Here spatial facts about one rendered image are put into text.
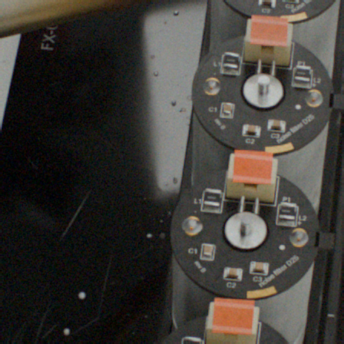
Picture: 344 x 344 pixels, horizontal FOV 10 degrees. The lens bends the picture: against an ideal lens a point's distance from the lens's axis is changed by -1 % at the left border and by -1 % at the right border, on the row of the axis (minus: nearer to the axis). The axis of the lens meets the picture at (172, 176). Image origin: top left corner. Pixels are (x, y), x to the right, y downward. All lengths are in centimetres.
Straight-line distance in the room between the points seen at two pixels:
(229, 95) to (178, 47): 7
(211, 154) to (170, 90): 6
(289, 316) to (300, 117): 3
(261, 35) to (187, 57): 7
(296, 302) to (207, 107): 4
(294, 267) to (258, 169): 2
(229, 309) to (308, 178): 5
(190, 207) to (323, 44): 5
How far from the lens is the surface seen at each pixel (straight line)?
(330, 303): 32
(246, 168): 32
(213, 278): 32
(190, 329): 32
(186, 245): 32
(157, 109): 40
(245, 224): 32
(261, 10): 35
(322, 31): 36
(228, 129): 34
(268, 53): 34
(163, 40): 41
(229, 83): 34
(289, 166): 34
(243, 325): 31
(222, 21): 36
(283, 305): 33
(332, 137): 38
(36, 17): 32
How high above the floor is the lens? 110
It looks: 59 degrees down
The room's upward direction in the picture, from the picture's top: straight up
